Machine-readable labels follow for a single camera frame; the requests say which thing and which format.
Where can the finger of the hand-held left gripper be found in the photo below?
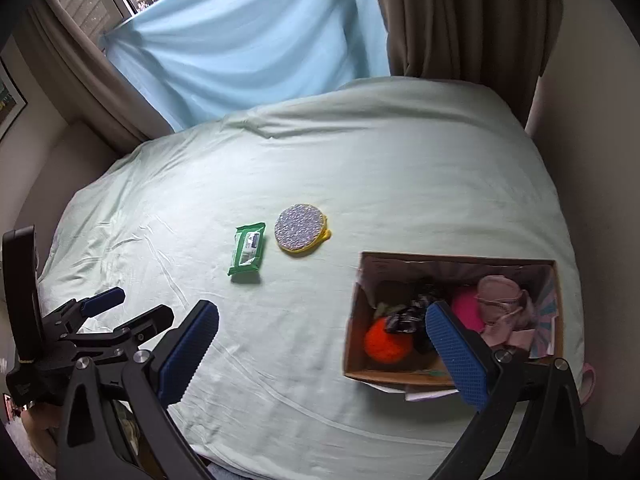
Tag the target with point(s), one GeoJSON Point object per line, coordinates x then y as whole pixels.
{"type": "Point", "coordinates": [105, 300]}
{"type": "Point", "coordinates": [150, 322]}

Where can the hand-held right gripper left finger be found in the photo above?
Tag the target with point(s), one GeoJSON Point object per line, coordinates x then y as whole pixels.
{"type": "Point", "coordinates": [185, 360]}

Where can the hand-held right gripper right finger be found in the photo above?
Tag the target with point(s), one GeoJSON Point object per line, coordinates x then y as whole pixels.
{"type": "Point", "coordinates": [457, 360]}

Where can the magenta soft pad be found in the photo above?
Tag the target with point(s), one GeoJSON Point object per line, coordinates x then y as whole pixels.
{"type": "Point", "coordinates": [465, 310]}

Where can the black and white scrunchie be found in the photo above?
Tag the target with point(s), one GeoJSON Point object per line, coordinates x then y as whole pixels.
{"type": "Point", "coordinates": [407, 317]}

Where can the orange fluffy ball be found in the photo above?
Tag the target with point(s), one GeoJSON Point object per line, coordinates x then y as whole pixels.
{"type": "Point", "coordinates": [387, 341]}

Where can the pale pink fabric item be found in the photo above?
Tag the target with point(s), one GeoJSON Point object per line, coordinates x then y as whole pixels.
{"type": "Point", "coordinates": [505, 305]}

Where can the cardboard box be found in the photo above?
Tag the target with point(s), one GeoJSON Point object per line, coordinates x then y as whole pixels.
{"type": "Point", "coordinates": [547, 280]}

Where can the person's left forearm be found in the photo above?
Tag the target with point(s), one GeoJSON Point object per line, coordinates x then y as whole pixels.
{"type": "Point", "coordinates": [42, 427]}

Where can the green wet wipes pack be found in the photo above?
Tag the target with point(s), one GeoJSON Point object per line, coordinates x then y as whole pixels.
{"type": "Point", "coordinates": [246, 250]}

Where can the beige headboard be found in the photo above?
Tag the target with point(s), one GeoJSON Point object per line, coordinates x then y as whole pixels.
{"type": "Point", "coordinates": [55, 180]}

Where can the pink plastic object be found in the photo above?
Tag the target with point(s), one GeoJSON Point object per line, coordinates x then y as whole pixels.
{"type": "Point", "coordinates": [589, 382]}

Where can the round glitter pouch yellow trim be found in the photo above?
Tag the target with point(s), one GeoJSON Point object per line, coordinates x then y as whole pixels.
{"type": "Point", "coordinates": [300, 225]}

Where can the beige curtain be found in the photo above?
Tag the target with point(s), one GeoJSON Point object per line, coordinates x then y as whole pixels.
{"type": "Point", "coordinates": [460, 20]}
{"type": "Point", "coordinates": [100, 90]}

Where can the bed with mint sheet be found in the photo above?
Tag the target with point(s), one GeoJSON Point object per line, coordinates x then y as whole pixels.
{"type": "Point", "coordinates": [350, 160]}

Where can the light blue hanging cloth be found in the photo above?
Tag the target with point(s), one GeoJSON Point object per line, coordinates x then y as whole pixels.
{"type": "Point", "coordinates": [250, 35]}

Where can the framed wall picture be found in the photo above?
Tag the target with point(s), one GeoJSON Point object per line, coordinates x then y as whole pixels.
{"type": "Point", "coordinates": [9, 97]}

